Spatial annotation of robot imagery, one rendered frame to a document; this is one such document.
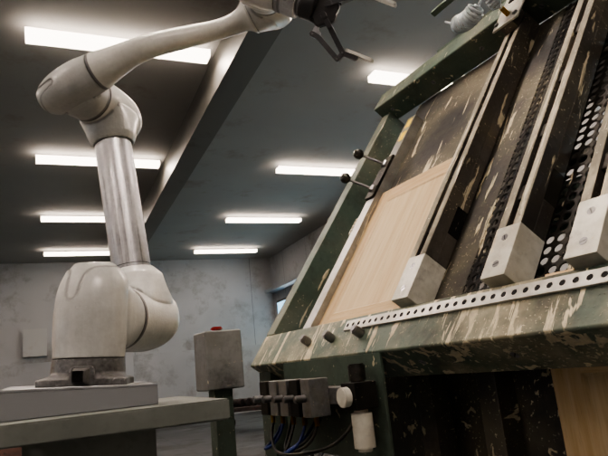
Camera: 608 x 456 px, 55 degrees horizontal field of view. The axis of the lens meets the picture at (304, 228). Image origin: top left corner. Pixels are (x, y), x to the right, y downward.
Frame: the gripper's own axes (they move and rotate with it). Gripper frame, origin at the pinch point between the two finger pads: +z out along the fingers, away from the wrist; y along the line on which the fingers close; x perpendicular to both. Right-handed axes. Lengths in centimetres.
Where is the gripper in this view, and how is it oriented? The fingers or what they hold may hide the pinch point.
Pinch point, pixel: (380, 32)
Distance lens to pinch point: 145.4
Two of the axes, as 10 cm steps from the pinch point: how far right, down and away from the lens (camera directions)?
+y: 3.8, -9.1, -2.0
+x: 2.1, -1.3, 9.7
